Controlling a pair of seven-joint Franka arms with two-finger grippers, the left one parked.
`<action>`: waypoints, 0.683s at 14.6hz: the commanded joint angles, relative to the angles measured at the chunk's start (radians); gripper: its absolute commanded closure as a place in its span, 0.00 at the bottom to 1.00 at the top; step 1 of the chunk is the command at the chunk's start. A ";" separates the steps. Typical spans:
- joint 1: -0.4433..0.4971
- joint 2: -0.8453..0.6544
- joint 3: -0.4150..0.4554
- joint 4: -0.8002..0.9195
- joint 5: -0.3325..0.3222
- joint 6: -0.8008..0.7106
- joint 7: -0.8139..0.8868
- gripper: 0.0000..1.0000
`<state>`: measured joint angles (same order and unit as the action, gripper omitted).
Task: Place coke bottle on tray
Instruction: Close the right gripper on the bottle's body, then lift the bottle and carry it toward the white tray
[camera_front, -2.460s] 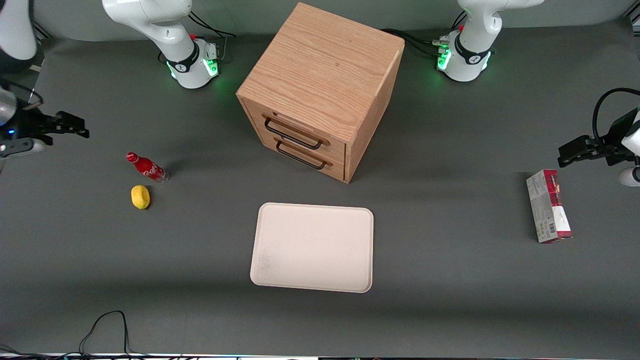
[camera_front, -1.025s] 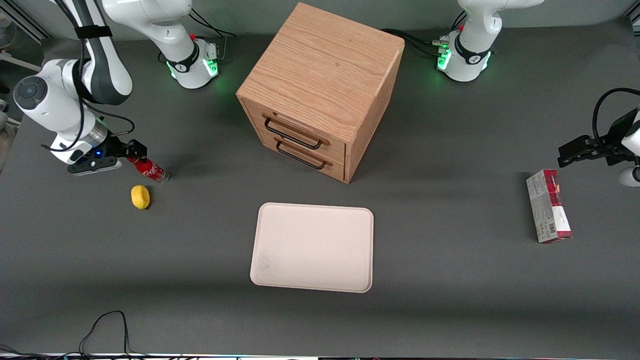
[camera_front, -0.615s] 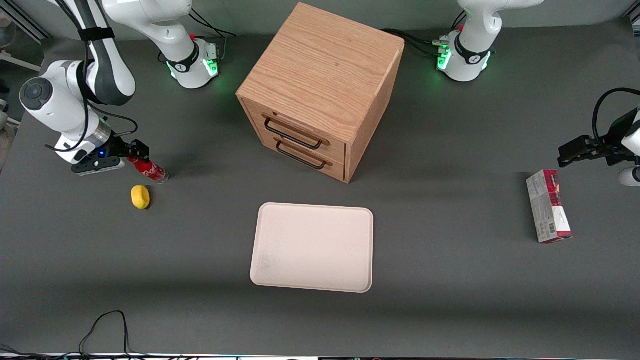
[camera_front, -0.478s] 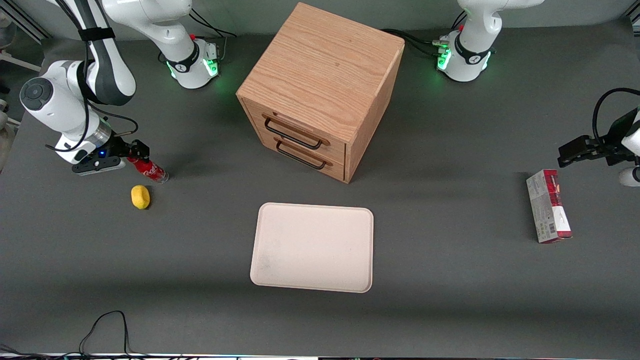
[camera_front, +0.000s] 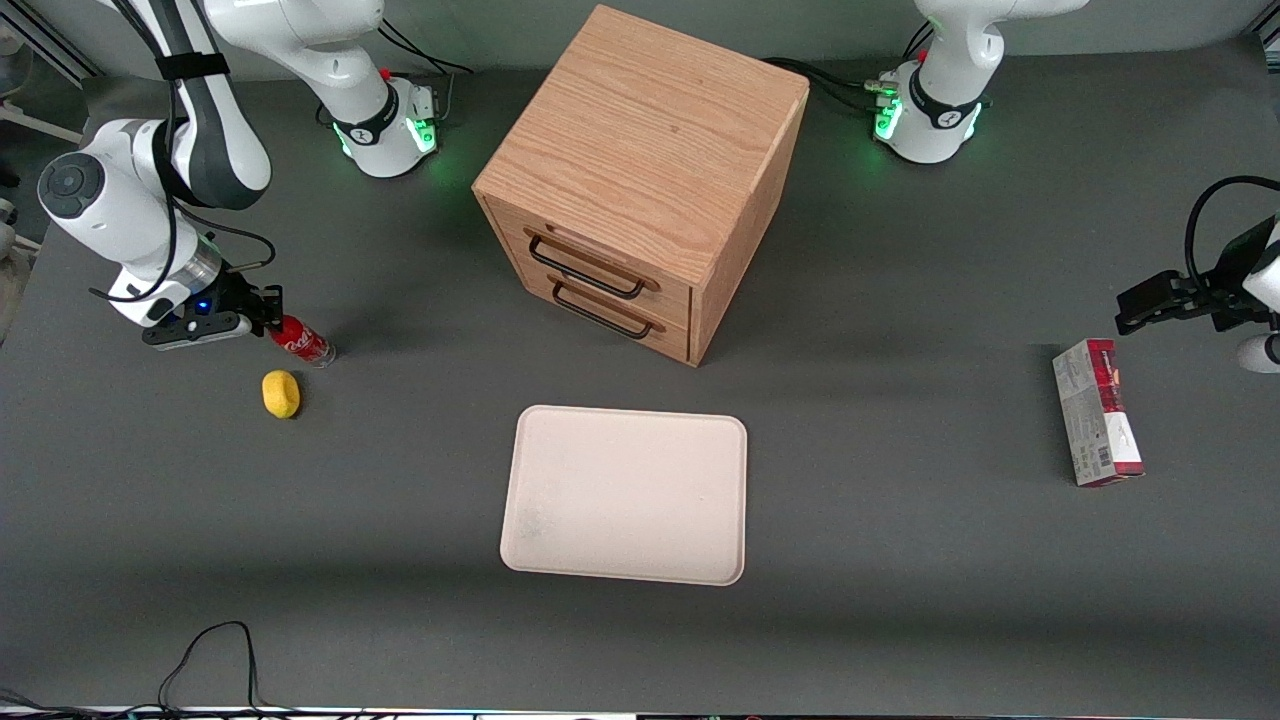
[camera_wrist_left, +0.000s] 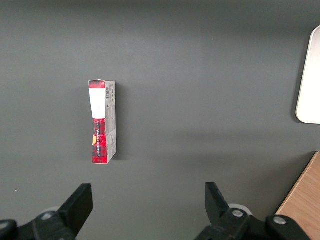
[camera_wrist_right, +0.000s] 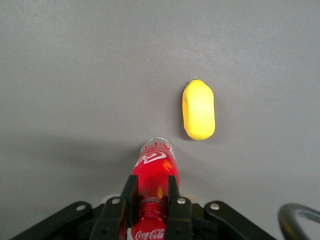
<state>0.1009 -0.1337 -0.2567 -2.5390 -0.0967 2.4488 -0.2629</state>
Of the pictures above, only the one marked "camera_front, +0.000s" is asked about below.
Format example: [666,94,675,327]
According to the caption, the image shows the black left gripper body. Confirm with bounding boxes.
[1204,214,1280,333]

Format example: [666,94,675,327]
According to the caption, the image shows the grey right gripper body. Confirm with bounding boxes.
[140,296,253,352]

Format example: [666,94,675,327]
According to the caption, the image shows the red coke bottle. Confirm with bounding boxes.
[267,313,338,370]

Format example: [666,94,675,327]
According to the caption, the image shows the beige plastic tray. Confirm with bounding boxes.
[499,404,750,588]

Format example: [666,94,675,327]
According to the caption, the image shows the yellow lemon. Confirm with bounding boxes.
[261,369,302,420]

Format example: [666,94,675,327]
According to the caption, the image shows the red plaid cardboard box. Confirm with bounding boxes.
[1052,338,1147,489]

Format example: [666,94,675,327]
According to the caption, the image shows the wooden two-drawer cabinet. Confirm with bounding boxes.
[471,4,812,369]

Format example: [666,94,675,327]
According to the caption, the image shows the black looped gripper cable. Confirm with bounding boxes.
[1184,175,1280,297]

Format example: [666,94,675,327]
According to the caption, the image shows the black cable along right arm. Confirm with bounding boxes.
[88,0,278,303]

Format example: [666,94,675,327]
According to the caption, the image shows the black cables at right arm base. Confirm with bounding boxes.
[376,16,474,77]

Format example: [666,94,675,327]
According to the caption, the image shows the black cables at arm base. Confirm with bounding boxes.
[376,16,474,77]
[764,54,903,117]

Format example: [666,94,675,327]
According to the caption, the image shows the black cable on table edge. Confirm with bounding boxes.
[0,620,401,720]

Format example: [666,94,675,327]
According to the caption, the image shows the black metal drawer handle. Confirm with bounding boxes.
[527,235,647,301]
[551,281,654,341]

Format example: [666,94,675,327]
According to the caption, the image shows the aluminium frame rail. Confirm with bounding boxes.
[0,0,103,83]

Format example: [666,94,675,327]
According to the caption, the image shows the black cables at left arm base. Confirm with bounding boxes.
[764,54,903,117]

